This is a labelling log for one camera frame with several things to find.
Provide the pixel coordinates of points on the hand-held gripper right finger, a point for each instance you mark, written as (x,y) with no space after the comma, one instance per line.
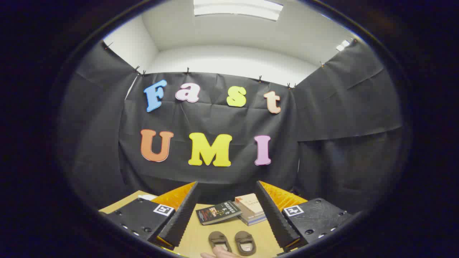
(274,218)

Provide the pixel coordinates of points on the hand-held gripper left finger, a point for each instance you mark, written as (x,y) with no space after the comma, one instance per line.
(183,218)

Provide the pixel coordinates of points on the brown fuzzy shoe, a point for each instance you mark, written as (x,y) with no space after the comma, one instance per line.
(218,237)
(245,237)

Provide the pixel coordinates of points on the blue cover book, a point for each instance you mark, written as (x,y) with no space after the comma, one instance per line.
(259,222)

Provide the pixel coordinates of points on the grey cover book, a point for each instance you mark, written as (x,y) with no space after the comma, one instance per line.
(256,217)

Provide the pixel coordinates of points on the beige cover book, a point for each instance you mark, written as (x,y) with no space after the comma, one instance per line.
(251,203)

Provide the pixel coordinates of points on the black paperback book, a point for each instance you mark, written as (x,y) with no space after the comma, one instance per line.
(218,213)

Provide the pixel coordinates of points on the small ceiling light panel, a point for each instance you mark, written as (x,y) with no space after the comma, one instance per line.
(342,45)

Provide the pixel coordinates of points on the long ceiling light panel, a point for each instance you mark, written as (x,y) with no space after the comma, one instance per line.
(236,9)

